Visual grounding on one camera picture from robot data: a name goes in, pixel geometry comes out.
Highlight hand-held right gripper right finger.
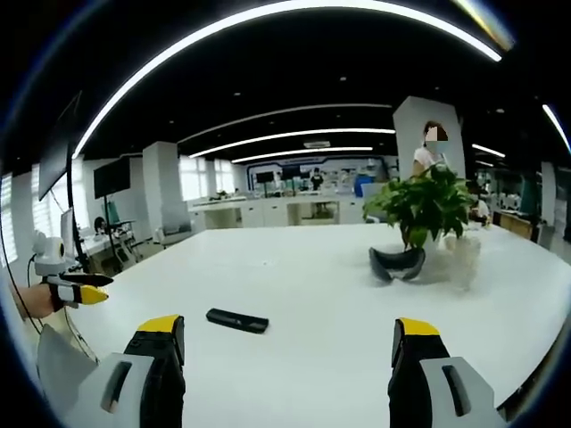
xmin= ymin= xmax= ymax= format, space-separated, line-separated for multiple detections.
xmin=387 ymin=317 xmax=508 ymax=428

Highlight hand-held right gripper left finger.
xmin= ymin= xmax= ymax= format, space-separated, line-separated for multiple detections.
xmin=66 ymin=314 xmax=186 ymax=428

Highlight black remote control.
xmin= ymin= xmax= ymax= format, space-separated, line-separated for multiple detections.
xmin=205 ymin=308 xmax=270 ymax=334

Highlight person's left hand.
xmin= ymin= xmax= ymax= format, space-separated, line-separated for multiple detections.
xmin=9 ymin=283 xmax=58 ymax=319

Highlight black monitor on stand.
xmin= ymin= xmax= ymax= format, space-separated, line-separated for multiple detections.
xmin=92 ymin=156 xmax=137 ymax=264

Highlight black hanging screen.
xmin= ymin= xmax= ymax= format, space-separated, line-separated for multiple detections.
xmin=37 ymin=91 xmax=84 ymax=202

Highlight black VR headset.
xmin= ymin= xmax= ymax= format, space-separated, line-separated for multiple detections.
xmin=368 ymin=246 xmax=426 ymax=283

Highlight green potted plant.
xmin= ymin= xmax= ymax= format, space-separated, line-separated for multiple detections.
xmin=361 ymin=162 xmax=476 ymax=260

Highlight white counter cabinets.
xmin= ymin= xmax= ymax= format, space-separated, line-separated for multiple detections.
xmin=187 ymin=195 xmax=371 ymax=232

